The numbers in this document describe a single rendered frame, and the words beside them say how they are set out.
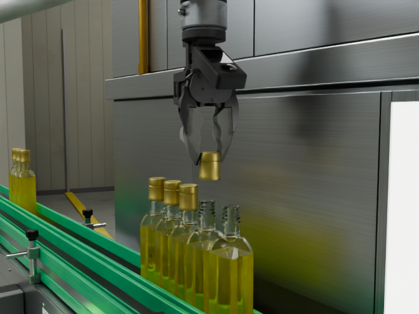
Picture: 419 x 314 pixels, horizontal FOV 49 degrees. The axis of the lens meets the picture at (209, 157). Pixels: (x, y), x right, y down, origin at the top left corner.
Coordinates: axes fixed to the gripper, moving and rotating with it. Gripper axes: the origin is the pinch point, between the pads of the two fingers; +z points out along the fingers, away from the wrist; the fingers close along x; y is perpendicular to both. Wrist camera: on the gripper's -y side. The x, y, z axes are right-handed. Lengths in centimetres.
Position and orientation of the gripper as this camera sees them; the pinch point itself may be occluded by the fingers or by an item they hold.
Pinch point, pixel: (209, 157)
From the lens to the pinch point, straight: 74.5
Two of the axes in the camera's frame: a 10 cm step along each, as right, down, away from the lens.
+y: -4.0, -0.7, 9.1
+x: -9.2, 0.3, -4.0
